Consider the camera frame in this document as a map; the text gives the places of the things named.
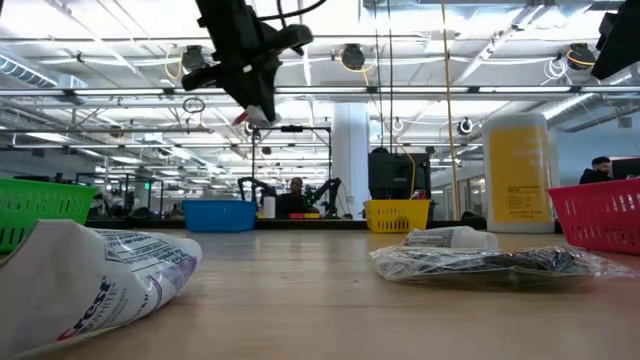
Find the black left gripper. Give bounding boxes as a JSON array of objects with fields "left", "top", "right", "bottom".
[{"left": 180, "top": 0, "right": 283, "bottom": 123}]

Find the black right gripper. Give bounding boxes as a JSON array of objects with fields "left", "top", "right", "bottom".
[{"left": 591, "top": 0, "right": 640, "bottom": 82}]

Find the small white labelled tube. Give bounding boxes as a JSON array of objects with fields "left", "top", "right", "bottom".
[{"left": 401, "top": 225, "right": 500, "bottom": 252}]

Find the clear bag of black ties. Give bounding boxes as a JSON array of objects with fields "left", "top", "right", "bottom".
[{"left": 369, "top": 244, "right": 640, "bottom": 292}]

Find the white Crest toothpaste tube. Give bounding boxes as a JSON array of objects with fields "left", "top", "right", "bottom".
[{"left": 0, "top": 218, "right": 204, "bottom": 359}]

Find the white pillar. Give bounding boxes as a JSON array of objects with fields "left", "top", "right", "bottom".
[{"left": 331, "top": 103, "right": 371, "bottom": 220}]

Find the person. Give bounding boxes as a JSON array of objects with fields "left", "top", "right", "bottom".
[
  {"left": 579, "top": 155, "right": 614, "bottom": 186},
  {"left": 275, "top": 176, "right": 319, "bottom": 220}
]

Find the black monitor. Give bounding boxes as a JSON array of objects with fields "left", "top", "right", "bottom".
[{"left": 610, "top": 158, "right": 640, "bottom": 181}]

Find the blue plastic basket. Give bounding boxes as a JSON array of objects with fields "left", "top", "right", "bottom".
[{"left": 181, "top": 199, "right": 259, "bottom": 234}]

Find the black cabinet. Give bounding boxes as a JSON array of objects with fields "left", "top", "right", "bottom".
[{"left": 367, "top": 146, "right": 433, "bottom": 202}]

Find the white canister with yellow label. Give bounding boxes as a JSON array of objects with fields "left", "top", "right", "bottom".
[{"left": 481, "top": 112, "right": 558, "bottom": 235}]

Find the red plastic basket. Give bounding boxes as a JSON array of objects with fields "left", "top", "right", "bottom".
[{"left": 546, "top": 178, "right": 640, "bottom": 257}]

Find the yellow plastic basket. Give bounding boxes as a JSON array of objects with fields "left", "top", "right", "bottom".
[{"left": 363, "top": 199, "right": 433, "bottom": 235}]

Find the green plastic basket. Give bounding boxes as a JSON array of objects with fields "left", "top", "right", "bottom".
[{"left": 0, "top": 178, "right": 99, "bottom": 255}]

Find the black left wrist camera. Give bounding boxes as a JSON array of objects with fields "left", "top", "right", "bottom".
[{"left": 269, "top": 23, "right": 315, "bottom": 58}]

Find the black frame stand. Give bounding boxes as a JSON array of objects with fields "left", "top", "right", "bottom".
[{"left": 250, "top": 125, "right": 333, "bottom": 202}]

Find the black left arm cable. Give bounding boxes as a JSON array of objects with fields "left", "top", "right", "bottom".
[{"left": 257, "top": 0, "right": 329, "bottom": 27}]

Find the black hanging cable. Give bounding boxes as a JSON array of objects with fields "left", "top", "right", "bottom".
[
  {"left": 387, "top": 0, "right": 395, "bottom": 154},
  {"left": 372, "top": 0, "right": 384, "bottom": 151}
]

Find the black aluminium table frame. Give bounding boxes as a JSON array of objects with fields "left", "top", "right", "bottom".
[{"left": 84, "top": 217, "right": 487, "bottom": 232}]

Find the yellow hanging cable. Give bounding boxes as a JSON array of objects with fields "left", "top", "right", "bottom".
[{"left": 439, "top": 0, "right": 461, "bottom": 222}]

